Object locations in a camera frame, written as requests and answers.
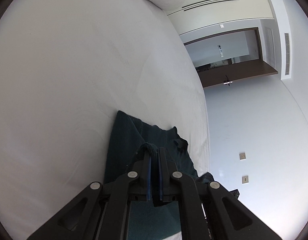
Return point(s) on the white air vent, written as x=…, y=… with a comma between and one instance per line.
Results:
x=287, y=53

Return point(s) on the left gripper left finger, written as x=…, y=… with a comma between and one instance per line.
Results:
x=141, y=187

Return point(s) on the brown wooden door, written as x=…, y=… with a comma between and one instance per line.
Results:
x=237, y=54

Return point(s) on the white bed sheet mattress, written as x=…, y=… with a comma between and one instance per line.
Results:
x=66, y=68

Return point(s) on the silver door handle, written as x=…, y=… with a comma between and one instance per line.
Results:
x=227, y=82

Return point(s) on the beige wall socket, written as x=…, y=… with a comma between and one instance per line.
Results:
x=245, y=179
x=242, y=156

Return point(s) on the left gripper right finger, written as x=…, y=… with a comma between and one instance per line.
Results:
x=166, y=188

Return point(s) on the white wardrobe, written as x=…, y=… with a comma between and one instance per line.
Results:
x=196, y=14

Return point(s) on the lower beige wall socket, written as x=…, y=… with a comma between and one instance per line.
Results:
x=245, y=179

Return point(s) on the upper beige wall socket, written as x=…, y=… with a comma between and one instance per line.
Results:
x=242, y=156

